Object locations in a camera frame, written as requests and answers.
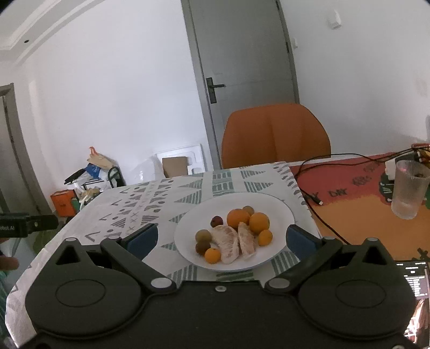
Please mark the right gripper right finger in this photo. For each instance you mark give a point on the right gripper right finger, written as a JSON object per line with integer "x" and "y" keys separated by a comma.
{"x": 313, "y": 254}

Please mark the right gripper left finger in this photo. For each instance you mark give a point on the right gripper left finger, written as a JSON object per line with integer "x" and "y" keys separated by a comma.
{"x": 127, "y": 254}

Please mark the dark brown round fruit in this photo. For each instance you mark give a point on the dark brown round fruit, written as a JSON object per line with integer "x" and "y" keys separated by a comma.
{"x": 202, "y": 246}

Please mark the brown longan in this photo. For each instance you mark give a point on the brown longan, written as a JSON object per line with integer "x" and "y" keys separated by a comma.
{"x": 203, "y": 236}

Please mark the tan longan fruit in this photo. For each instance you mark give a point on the tan longan fruit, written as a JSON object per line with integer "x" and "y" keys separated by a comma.
{"x": 249, "y": 210}

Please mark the large orange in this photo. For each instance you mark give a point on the large orange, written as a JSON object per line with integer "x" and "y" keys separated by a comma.
{"x": 237, "y": 216}

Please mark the large pomelo segment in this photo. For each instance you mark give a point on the large pomelo segment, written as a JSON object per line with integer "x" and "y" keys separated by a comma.
{"x": 226, "y": 238}

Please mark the small kumquat orange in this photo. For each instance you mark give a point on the small kumquat orange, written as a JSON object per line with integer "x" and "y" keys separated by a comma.
{"x": 265, "y": 238}

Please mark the person's left hand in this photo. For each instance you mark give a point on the person's left hand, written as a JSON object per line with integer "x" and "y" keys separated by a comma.
{"x": 8, "y": 263}

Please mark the open grey doorway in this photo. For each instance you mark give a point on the open grey doorway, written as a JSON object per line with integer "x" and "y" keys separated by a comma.
{"x": 20, "y": 189}

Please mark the orange box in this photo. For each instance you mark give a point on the orange box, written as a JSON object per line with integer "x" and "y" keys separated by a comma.
{"x": 62, "y": 201}

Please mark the red orange patterned mat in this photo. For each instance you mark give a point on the red orange patterned mat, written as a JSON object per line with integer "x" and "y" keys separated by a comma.
{"x": 356, "y": 204}

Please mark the white plate with Sweet text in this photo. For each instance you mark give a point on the white plate with Sweet text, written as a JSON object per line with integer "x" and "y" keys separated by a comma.
{"x": 199, "y": 218}

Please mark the pile of bags clutter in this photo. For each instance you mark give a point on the pile of bags clutter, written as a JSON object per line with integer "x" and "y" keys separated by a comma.
{"x": 99, "y": 175}

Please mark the cardboard box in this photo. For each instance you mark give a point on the cardboard box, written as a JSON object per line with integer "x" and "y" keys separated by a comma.
{"x": 175, "y": 166}

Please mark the smartphone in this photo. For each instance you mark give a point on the smartphone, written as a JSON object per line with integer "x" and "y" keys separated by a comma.
{"x": 417, "y": 275}

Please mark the white foam board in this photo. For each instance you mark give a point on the white foam board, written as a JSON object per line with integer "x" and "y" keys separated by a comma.
{"x": 194, "y": 154}

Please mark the white power adapter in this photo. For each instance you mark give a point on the white power adapter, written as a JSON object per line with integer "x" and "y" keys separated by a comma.
{"x": 390, "y": 168}

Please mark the clear ribbed glass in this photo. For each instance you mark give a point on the clear ribbed glass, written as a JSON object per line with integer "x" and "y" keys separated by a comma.
{"x": 410, "y": 185}

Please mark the orange chair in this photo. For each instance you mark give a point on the orange chair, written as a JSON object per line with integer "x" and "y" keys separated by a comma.
{"x": 267, "y": 134}

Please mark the grey door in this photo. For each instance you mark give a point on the grey door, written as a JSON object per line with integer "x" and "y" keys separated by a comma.
{"x": 246, "y": 46}

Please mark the black door handle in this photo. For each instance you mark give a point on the black door handle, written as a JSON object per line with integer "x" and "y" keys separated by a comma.
{"x": 211, "y": 87}

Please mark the white wall switch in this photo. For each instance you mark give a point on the white wall switch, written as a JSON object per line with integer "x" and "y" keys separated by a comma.
{"x": 334, "y": 20}

